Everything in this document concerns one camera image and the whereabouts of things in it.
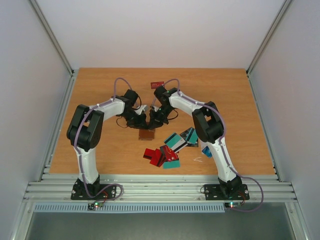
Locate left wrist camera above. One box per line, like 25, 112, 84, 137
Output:
137, 104, 149, 114

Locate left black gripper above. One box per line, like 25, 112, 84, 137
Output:
121, 109, 148, 130

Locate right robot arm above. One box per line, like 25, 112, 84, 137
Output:
148, 85, 242, 198

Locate left circuit board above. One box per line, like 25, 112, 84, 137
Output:
87, 202, 104, 211

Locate brown leather card holder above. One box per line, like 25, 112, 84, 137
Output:
138, 129, 156, 141

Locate teal card bottom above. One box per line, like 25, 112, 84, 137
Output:
164, 132, 182, 149

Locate lone red card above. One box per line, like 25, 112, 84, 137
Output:
150, 81, 165, 89

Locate black card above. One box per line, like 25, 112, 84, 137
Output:
179, 127, 192, 139

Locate right circuit board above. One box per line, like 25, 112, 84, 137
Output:
224, 201, 243, 209

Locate frame post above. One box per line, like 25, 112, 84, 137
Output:
246, 0, 294, 78
28, 0, 74, 76

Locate white card centre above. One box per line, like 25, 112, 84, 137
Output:
172, 139, 188, 153

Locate small red card top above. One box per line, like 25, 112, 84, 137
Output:
160, 145, 179, 162

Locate aluminium frame rails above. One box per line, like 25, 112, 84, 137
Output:
23, 173, 297, 203

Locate left frame post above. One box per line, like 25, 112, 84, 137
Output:
28, 0, 74, 76

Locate blue card right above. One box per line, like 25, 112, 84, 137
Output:
201, 146, 212, 158

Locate circuit board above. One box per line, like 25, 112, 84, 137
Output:
87, 202, 104, 211
224, 201, 243, 209

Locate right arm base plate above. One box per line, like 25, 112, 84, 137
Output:
203, 184, 250, 201

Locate right frame post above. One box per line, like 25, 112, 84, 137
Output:
246, 0, 294, 78

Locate grey slotted cable duct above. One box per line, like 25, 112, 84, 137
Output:
33, 202, 225, 214

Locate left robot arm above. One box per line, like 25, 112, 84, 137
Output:
66, 89, 148, 200

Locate dark red striped card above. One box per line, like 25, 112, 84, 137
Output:
143, 148, 156, 160

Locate teal card with stripe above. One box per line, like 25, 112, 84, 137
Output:
185, 127, 198, 145

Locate red card left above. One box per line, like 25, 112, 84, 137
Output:
149, 149, 167, 167

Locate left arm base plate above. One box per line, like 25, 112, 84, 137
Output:
70, 181, 117, 201

